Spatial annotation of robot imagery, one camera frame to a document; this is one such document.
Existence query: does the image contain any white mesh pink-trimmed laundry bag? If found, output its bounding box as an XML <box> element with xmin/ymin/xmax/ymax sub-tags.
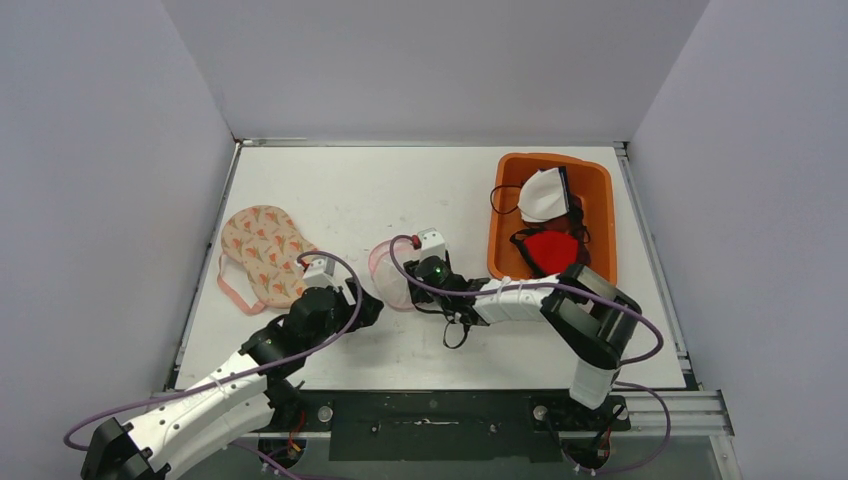
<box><xmin>368</xmin><ymin>240</ymin><xmax>414</xmax><ymax>311</ymax></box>

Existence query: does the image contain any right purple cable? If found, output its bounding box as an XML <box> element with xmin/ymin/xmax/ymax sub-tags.
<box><xmin>388</xmin><ymin>234</ymin><xmax>672</xmax><ymax>475</ymax></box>

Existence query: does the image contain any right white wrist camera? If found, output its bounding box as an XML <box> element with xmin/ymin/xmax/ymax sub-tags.
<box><xmin>411</xmin><ymin>228</ymin><xmax>448</xmax><ymax>262</ymax></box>

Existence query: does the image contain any dark red bra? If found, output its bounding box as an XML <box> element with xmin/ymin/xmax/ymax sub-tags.
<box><xmin>543</xmin><ymin>194</ymin><xmax>591</xmax><ymax>265</ymax></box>

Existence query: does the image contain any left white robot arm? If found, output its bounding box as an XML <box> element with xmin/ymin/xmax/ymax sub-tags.
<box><xmin>81</xmin><ymin>279</ymin><xmax>384</xmax><ymax>479</ymax></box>

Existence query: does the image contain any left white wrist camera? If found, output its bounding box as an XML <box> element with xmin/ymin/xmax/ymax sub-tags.
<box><xmin>302</xmin><ymin>256</ymin><xmax>337</xmax><ymax>288</ymax></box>

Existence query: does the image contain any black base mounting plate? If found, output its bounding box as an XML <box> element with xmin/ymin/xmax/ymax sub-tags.
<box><xmin>231</xmin><ymin>389</ymin><xmax>631</xmax><ymax>464</ymax></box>

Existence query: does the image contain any orange plastic basin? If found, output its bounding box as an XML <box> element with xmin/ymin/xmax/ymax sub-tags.
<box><xmin>487</xmin><ymin>152</ymin><xmax>618</xmax><ymax>284</ymax></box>

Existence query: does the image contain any floral beige bra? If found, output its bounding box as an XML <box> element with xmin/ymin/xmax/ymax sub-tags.
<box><xmin>217</xmin><ymin>205</ymin><xmax>316</xmax><ymax>316</ymax></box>

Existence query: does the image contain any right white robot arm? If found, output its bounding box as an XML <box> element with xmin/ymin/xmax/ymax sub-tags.
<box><xmin>403</xmin><ymin>256</ymin><xmax>642</xmax><ymax>429</ymax></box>

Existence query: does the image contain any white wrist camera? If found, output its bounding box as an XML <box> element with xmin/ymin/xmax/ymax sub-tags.
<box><xmin>411</xmin><ymin>228</ymin><xmax>448</xmax><ymax>262</ymax></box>
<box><xmin>302</xmin><ymin>256</ymin><xmax>337</xmax><ymax>288</ymax></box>

